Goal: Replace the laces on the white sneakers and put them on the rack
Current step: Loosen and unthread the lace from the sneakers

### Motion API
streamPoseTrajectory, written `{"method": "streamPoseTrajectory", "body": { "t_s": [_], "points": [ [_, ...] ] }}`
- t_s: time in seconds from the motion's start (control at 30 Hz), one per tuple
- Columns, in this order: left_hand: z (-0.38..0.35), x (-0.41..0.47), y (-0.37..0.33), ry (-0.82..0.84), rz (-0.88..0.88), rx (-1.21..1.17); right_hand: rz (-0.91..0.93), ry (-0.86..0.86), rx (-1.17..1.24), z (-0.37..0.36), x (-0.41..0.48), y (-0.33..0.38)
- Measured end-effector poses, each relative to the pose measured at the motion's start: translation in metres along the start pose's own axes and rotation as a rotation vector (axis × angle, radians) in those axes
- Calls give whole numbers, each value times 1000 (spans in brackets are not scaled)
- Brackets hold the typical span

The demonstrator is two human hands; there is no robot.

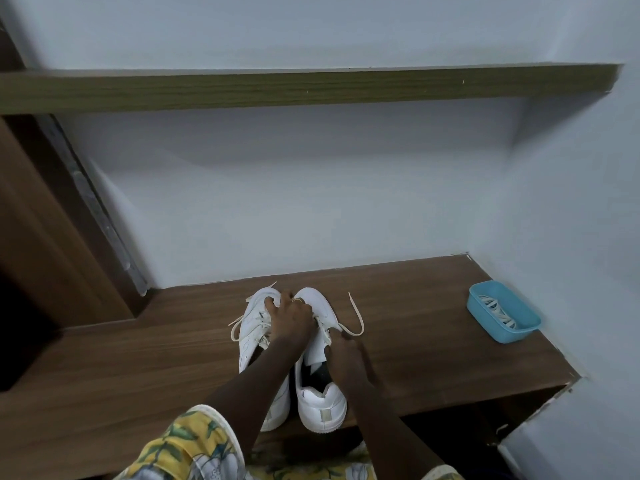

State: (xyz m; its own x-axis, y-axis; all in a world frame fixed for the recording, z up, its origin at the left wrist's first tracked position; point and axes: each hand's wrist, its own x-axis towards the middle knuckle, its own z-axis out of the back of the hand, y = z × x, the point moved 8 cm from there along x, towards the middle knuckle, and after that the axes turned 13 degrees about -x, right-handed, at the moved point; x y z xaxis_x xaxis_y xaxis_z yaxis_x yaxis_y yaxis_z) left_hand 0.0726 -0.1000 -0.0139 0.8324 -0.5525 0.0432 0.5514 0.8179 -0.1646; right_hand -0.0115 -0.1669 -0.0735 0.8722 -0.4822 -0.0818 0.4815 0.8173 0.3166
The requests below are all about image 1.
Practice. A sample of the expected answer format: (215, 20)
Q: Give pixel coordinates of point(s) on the wooden wall shelf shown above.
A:
(300, 89)

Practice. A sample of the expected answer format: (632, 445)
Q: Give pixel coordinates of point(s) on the person's left hand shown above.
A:
(292, 322)

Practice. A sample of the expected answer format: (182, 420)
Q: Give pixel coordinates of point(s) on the person's right forearm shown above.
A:
(400, 429)

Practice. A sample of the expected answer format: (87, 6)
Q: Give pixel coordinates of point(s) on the person's right hand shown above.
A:
(350, 362)

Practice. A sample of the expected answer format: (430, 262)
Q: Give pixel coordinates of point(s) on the blue plastic basket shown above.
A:
(502, 336)

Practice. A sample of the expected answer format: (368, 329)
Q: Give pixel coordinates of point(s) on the white sneaker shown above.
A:
(322, 409)
(252, 339)

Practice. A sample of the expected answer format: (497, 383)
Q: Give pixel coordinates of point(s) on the person's left forearm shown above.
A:
(250, 394)

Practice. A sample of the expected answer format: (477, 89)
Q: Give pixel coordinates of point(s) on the cream shoelace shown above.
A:
(250, 322)
(357, 314)

